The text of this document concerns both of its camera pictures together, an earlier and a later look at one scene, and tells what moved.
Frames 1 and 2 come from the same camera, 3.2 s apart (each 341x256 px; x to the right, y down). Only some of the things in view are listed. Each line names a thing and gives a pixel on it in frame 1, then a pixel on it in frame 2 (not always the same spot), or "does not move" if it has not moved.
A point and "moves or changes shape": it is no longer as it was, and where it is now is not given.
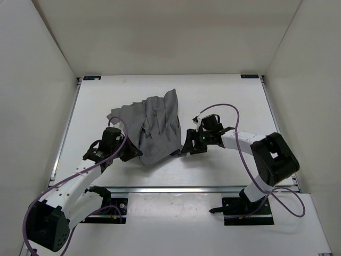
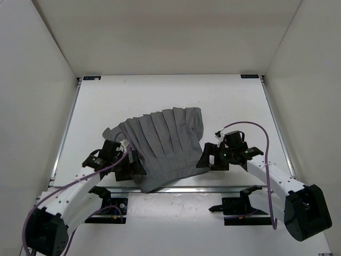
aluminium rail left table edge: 69,118 does not move
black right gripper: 188,145 to 204,161
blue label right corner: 249,76 does not move
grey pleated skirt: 152,126 moves or changes shape
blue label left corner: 91,78 does not move
